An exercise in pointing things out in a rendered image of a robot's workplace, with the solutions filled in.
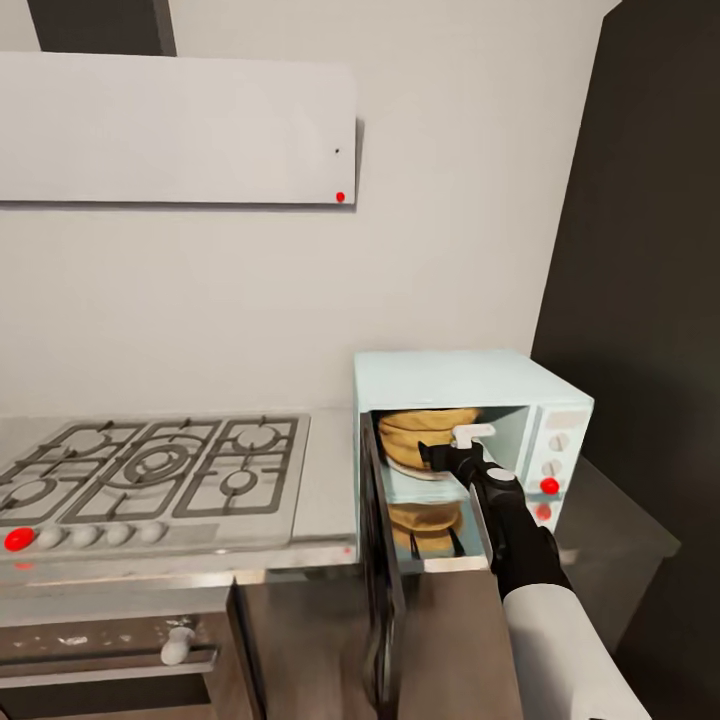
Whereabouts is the microwave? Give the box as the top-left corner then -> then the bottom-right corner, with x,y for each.
353,349 -> 593,720

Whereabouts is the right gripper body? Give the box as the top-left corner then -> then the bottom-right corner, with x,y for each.
430,442 -> 483,479

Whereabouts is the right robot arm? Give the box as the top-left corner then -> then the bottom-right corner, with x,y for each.
418,423 -> 652,720

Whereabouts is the popcorn bag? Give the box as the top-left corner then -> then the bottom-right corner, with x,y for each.
374,407 -> 483,469

